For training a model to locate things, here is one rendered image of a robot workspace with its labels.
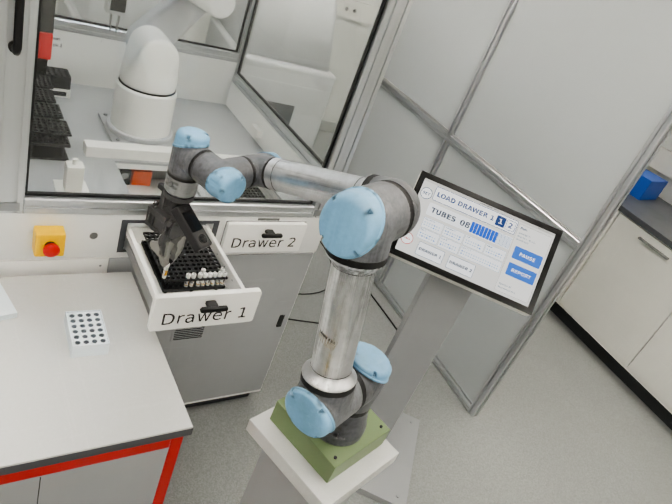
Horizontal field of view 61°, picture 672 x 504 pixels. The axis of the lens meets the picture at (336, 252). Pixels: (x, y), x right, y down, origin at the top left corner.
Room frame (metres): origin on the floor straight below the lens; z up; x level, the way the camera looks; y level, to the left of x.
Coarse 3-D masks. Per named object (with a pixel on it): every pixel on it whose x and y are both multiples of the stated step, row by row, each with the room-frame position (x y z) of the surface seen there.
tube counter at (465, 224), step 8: (464, 224) 1.80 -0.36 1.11; (472, 224) 1.80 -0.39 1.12; (480, 224) 1.81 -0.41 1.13; (472, 232) 1.79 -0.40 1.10; (480, 232) 1.79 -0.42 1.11; (488, 232) 1.80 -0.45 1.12; (496, 232) 1.81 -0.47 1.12; (488, 240) 1.78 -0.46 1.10; (496, 240) 1.79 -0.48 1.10; (504, 240) 1.79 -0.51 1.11
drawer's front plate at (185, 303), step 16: (256, 288) 1.26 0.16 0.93; (160, 304) 1.08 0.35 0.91; (176, 304) 1.11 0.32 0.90; (192, 304) 1.13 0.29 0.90; (224, 304) 1.19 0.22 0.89; (240, 304) 1.22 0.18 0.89; (256, 304) 1.26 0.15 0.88; (160, 320) 1.08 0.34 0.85; (176, 320) 1.11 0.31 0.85; (208, 320) 1.17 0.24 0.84; (224, 320) 1.20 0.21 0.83; (240, 320) 1.24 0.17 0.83
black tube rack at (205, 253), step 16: (144, 240) 1.35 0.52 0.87; (192, 256) 1.33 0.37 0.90; (208, 256) 1.36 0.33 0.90; (160, 272) 1.21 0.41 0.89; (176, 272) 1.23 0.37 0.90; (192, 272) 1.26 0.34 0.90; (208, 272) 1.29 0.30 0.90; (176, 288) 1.20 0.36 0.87; (192, 288) 1.23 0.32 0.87; (208, 288) 1.26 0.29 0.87; (224, 288) 1.30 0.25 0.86
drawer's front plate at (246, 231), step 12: (228, 228) 1.52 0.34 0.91; (240, 228) 1.54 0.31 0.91; (252, 228) 1.57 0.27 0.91; (264, 228) 1.60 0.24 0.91; (276, 228) 1.63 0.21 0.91; (288, 228) 1.66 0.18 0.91; (300, 228) 1.69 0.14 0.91; (228, 240) 1.53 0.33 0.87; (276, 240) 1.64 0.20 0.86; (288, 240) 1.67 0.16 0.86; (300, 240) 1.70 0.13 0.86; (228, 252) 1.53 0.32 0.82
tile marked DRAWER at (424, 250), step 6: (420, 246) 1.72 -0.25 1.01; (426, 246) 1.72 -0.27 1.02; (432, 246) 1.73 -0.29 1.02; (420, 252) 1.71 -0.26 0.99; (426, 252) 1.71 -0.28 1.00; (432, 252) 1.72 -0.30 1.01; (438, 252) 1.72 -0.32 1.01; (444, 252) 1.73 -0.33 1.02; (426, 258) 1.70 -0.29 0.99; (432, 258) 1.70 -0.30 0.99; (438, 258) 1.71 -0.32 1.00
